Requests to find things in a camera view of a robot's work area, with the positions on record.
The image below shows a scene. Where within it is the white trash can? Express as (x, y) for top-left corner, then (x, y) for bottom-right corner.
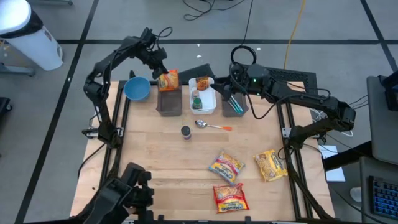
(0, 0), (64, 72)

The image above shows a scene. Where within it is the white computer mouse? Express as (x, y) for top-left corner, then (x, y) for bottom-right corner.
(349, 186), (363, 203)

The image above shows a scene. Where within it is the backlit keyboard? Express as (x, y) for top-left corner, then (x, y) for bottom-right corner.
(369, 175), (398, 220)

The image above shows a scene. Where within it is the gray desk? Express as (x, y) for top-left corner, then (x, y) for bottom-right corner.
(366, 76), (398, 166)
(359, 155), (398, 224)

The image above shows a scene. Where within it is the small orange brown snack packet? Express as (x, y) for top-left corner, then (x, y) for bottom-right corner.
(195, 76), (210, 91)

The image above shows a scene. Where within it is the black perforated panel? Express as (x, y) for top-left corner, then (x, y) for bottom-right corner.
(264, 64), (318, 106)

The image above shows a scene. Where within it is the black-lid purple-label spice jar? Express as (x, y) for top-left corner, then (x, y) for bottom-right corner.
(180, 125), (193, 141)

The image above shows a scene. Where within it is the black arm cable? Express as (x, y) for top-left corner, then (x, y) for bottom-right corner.
(154, 26), (174, 43)
(245, 88), (330, 121)

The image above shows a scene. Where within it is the white plastic bin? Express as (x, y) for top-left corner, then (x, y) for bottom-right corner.
(188, 77), (218, 115)

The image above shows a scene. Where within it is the gray plastic bin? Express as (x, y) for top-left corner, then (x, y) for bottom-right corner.
(156, 79), (183, 118)
(222, 91), (249, 118)

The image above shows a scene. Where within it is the red yellow ramen packet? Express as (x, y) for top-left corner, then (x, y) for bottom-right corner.
(213, 182), (250, 214)

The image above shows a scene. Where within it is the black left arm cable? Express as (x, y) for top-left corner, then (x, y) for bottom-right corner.
(154, 26), (174, 43)

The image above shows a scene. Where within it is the yellow cable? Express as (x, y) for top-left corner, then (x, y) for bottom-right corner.
(283, 0), (307, 70)

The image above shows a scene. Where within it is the gray furniture base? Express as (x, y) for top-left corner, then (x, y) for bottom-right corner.
(0, 62), (35, 77)

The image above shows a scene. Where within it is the blue yellow ramen packet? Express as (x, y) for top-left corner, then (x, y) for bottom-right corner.
(208, 151), (246, 187)

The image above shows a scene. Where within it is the coiled black floor cable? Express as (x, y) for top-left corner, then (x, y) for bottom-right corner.
(230, 45), (258, 68)

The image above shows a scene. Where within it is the blue bowl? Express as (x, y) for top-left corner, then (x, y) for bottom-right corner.
(123, 76), (152, 102)

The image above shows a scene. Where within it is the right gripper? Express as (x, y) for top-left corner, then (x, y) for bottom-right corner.
(211, 63), (249, 102)

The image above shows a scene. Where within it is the tangled black floor cable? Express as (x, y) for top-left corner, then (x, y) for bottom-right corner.
(182, 0), (254, 22)

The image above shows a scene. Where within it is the orange white ramen packet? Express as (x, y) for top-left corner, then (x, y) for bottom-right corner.
(157, 68), (180, 92)

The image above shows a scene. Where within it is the black device on desk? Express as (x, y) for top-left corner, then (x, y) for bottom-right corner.
(378, 71), (398, 112)

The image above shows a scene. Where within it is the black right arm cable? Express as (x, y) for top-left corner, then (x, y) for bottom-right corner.
(245, 88), (330, 121)

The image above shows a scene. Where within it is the white paper sheet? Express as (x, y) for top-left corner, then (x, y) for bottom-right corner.
(318, 144), (346, 183)

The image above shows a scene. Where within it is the purple iridescent spoon teal handle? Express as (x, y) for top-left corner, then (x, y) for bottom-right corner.
(230, 95), (243, 114)

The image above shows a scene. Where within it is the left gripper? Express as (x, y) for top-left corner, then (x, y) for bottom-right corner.
(141, 46), (169, 80)

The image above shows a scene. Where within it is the silver spoon orange handle tip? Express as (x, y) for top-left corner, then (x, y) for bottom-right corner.
(195, 119), (233, 131)

